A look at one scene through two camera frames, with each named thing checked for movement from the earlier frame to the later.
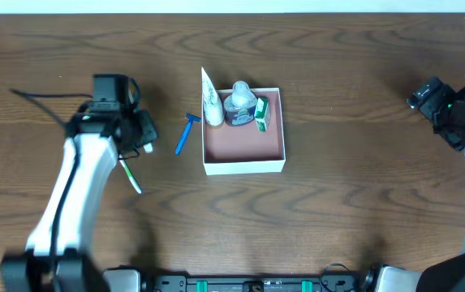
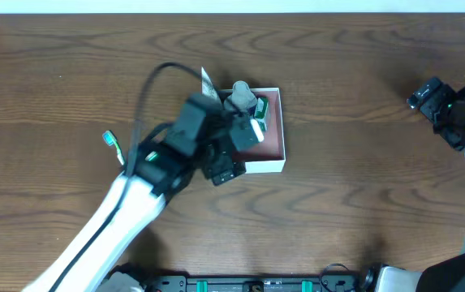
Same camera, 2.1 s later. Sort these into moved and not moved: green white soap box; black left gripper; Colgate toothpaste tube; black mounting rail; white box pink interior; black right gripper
Moved: black left gripper; Colgate toothpaste tube
Not moved: white box pink interior; black right gripper; green white soap box; black mounting rail
